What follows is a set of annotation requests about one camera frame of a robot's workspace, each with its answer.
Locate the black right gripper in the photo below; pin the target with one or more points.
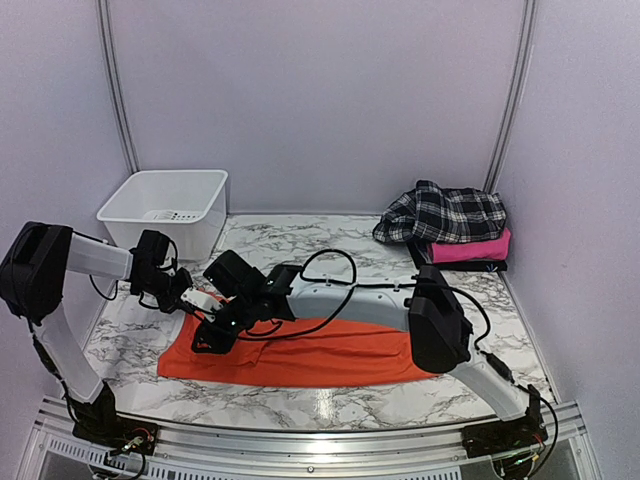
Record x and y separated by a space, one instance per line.
219 344

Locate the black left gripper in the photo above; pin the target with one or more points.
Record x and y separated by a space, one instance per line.
177 302

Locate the orange garment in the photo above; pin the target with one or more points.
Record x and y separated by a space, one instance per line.
342 354

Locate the black white plaid skirt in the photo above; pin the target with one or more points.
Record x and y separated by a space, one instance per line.
432 214

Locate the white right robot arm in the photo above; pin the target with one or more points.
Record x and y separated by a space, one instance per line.
441 338

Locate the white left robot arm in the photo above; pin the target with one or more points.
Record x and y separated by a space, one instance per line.
32 282

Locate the white plastic laundry bin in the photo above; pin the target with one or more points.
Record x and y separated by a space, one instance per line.
188 206

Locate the black folded garment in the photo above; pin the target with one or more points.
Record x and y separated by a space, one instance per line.
420 258

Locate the pink folded garment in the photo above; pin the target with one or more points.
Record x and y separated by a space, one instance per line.
496 250

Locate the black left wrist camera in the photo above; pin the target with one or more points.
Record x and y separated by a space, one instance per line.
157 249

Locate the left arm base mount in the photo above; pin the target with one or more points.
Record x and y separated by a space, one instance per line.
124 435

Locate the aluminium front frame rail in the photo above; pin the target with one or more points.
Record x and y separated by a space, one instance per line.
192 451

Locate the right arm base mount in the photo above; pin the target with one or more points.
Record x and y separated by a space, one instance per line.
498 436

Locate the left aluminium corner post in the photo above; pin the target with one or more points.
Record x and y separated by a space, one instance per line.
109 54

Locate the aluminium corner post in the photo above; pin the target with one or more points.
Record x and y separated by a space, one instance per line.
515 93
109 54

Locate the right aluminium corner post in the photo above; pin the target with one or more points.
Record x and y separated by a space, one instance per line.
515 93

